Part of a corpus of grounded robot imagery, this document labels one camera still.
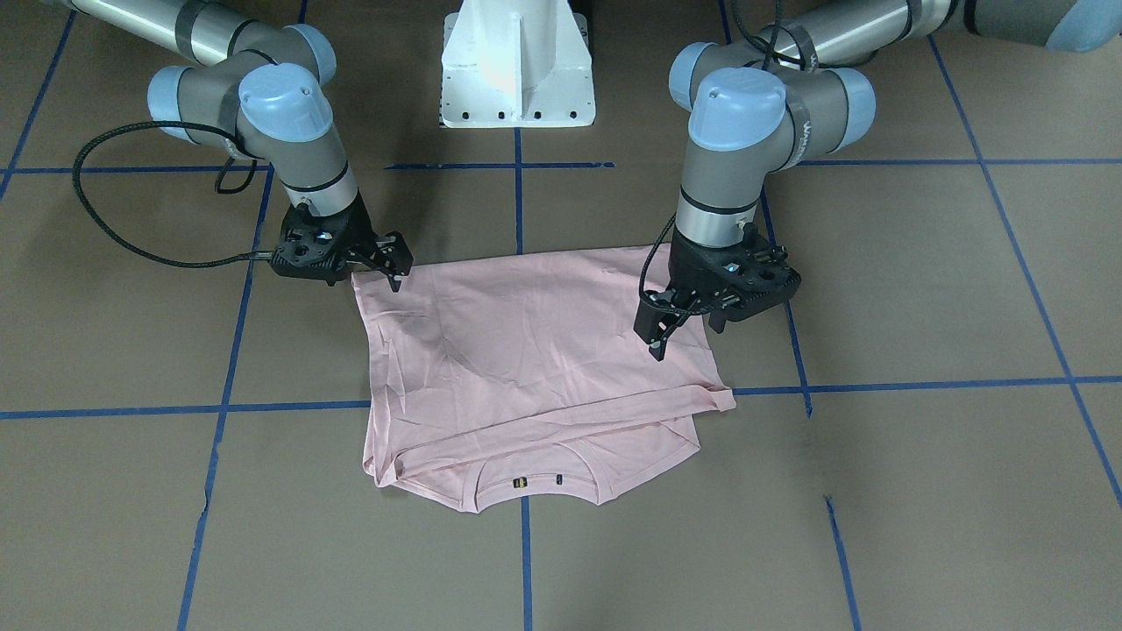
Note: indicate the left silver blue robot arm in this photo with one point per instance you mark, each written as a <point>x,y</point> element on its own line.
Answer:
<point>791,93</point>

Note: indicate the pink Snoopy t-shirt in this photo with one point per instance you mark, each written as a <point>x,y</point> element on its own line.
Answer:
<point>496,379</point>

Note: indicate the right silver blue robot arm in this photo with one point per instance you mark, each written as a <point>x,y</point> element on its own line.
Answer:
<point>256,92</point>

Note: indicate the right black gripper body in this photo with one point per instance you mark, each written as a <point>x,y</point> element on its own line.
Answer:
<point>360,225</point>

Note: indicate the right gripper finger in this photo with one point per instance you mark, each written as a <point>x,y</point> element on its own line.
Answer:
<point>393,253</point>
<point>393,272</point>

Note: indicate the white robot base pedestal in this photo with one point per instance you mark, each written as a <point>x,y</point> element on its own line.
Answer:
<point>517,64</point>

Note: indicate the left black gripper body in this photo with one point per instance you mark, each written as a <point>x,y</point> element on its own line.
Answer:
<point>686,268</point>

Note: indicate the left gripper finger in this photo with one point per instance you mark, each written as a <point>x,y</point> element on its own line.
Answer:
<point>718,319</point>
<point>658,316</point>

